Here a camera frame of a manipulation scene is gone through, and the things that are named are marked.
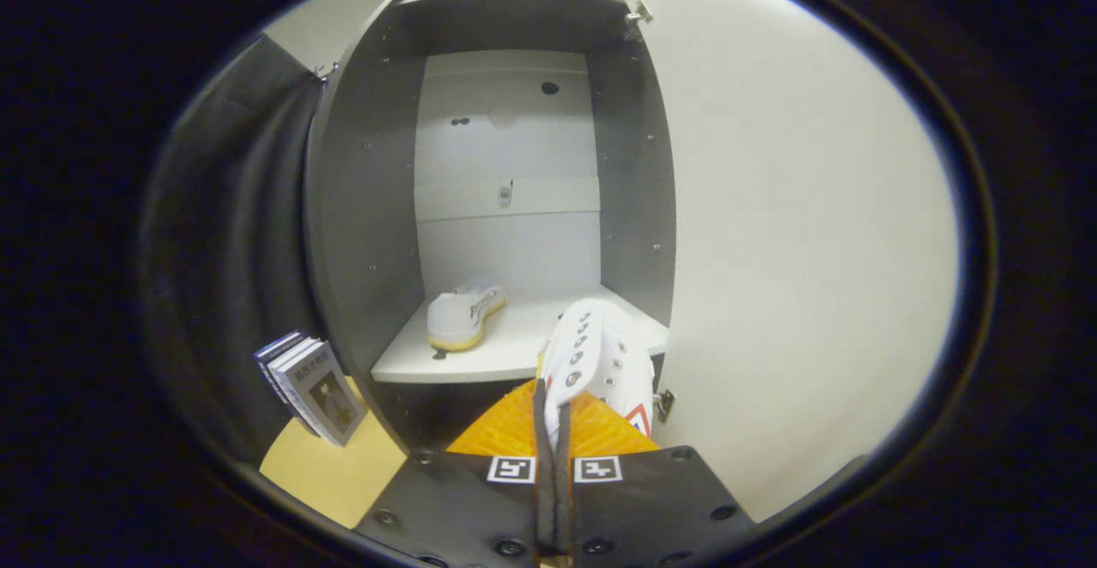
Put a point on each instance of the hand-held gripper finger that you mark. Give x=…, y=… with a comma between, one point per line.
x=562, y=499
x=543, y=482

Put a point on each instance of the white canvas shoe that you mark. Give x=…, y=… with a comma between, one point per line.
x=458, y=319
x=591, y=362

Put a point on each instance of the grey shoe cabinet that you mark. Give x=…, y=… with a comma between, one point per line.
x=360, y=208

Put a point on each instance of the white shoe cabinet door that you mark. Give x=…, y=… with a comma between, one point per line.
x=814, y=251

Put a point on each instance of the metal door hinge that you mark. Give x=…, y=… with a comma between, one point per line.
x=664, y=403
x=638, y=13

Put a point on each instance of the white cabinet shelf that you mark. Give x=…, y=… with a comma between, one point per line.
x=514, y=337

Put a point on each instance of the grey portrait cover book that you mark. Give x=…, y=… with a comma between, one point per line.
x=330, y=397

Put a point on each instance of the blue white book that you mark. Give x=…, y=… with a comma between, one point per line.
x=285, y=364
x=267, y=352

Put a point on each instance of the black backdrop cloth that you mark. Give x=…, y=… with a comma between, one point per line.
x=223, y=251

